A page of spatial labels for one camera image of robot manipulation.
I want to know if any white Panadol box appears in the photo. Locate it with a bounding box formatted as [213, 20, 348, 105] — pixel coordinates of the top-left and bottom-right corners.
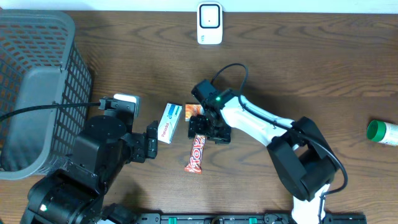
[157, 103, 182, 144]

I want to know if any orange tissue pack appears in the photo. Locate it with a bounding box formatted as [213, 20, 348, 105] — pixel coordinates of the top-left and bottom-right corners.
[185, 104, 205, 121]

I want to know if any red Top chocolate bar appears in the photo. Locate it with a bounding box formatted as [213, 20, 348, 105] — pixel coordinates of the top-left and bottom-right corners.
[184, 134, 206, 174]

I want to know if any green lid white bottle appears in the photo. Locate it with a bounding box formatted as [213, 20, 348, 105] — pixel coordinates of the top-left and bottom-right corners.
[366, 120, 398, 146]

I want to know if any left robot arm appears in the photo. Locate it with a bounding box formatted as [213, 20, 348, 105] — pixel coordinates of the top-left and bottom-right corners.
[21, 115, 158, 223]

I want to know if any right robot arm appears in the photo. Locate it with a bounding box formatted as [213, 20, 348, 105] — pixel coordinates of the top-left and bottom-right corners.
[188, 80, 342, 223]

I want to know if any white barcode scanner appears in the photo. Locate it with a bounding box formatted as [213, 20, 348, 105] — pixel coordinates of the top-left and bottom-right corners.
[197, 2, 223, 45]

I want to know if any grey plastic basket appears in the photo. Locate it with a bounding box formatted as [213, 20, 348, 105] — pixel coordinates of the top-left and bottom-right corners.
[1, 10, 93, 180]

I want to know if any black left camera cable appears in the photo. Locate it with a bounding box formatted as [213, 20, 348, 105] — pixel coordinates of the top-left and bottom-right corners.
[0, 101, 102, 122]

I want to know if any black camera cable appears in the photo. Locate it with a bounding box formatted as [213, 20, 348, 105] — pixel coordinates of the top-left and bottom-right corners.
[0, 101, 102, 122]
[210, 63, 348, 224]

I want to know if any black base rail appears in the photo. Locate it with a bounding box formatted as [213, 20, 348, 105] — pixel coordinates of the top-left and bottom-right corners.
[130, 213, 368, 224]

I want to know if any black right camera cable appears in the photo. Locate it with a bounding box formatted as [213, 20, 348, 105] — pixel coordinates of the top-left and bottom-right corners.
[210, 63, 348, 224]

